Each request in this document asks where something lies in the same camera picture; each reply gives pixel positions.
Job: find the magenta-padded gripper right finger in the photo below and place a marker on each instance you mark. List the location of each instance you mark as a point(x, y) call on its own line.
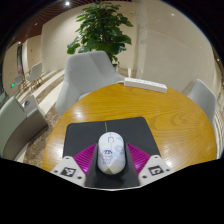
point(155, 169)

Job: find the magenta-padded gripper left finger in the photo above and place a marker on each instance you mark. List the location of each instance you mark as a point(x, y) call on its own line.
point(68, 170)

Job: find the white cartoon-print computer mouse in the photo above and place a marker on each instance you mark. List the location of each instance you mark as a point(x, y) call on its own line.
point(111, 151)

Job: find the black mouse pad green lines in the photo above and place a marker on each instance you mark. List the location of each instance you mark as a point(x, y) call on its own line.
point(83, 133)

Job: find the grey-green armchair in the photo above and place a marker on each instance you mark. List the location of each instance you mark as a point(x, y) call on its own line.
point(13, 126)

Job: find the white power strip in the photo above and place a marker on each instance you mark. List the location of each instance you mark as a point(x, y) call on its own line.
point(145, 85)

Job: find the grey upholstered chair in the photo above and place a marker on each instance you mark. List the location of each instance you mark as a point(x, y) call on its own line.
point(203, 98)
point(86, 76)

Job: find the green exit sign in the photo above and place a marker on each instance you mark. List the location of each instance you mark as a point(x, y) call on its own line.
point(12, 85)

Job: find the white distant chair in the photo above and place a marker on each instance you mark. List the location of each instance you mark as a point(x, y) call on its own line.
point(18, 80)
point(35, 71)

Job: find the potted green leafy plant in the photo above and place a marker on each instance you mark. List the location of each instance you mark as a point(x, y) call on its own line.
point(101, 28)

